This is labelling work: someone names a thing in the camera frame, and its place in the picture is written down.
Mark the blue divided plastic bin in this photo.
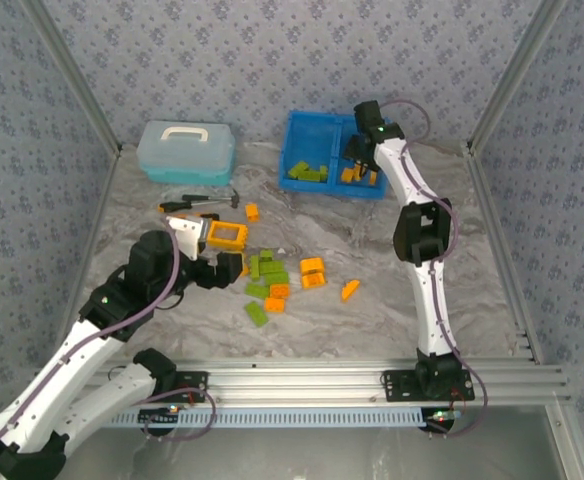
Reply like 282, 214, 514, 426
278, 109, 391, 200

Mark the light blue lidded case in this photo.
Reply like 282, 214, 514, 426
136, 119, 237, 187

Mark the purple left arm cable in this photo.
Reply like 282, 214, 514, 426
0, 232, 186, 474

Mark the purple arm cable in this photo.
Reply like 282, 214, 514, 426
381, 98, 490, 437
0, 232, 186, 474

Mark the orange window frame brick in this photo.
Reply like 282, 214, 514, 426
206, 220, 250, 252

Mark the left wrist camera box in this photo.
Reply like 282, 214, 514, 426
165, 214, 209, 261

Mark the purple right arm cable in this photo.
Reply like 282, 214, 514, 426
381, 98, 490, 437

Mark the small black-handled hammer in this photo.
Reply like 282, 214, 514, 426
181, 189, 242, 209

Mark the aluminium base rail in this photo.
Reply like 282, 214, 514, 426
105, 356, 572, 407

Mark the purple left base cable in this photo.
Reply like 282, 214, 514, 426
140, 386, 219, 442

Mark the aluminium side rail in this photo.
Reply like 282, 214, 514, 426
464, 143, 544, 365

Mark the aluminium corner post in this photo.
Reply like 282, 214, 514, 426
21, 0, 124, 157
465, 0, 571, 151

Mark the white slotted cable duct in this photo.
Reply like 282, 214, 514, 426
110, 406, 434, 429

